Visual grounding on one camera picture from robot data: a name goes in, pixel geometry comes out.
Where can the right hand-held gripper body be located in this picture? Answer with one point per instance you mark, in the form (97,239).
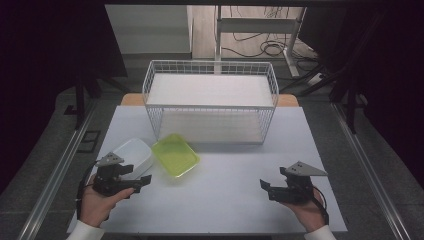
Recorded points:
(295,191)

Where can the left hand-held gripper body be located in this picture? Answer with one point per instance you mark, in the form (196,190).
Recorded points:
(108,181)

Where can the white plastic container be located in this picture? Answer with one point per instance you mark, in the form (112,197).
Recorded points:
(136,154)

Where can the green translucent plastic container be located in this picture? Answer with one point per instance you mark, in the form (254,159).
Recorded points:
(175,155)

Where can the person's right hand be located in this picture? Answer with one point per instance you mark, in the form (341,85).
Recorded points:
(310,215)

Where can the person's left hand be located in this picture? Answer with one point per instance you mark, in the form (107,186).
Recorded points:
(95,206)

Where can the wooden table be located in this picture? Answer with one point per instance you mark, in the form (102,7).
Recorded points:
(131,100)

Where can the black stand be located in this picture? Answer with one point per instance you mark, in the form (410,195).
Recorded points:
(350,100)
(80,100)

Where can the white power strip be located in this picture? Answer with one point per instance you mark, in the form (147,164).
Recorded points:
(315,79)

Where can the white cabinet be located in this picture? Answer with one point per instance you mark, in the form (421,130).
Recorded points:
(150,30)

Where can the metal floor rail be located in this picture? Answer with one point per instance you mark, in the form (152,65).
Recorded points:
(373,176)
(53,180)

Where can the white metal desk frame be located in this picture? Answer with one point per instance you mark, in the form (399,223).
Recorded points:
(258,26)

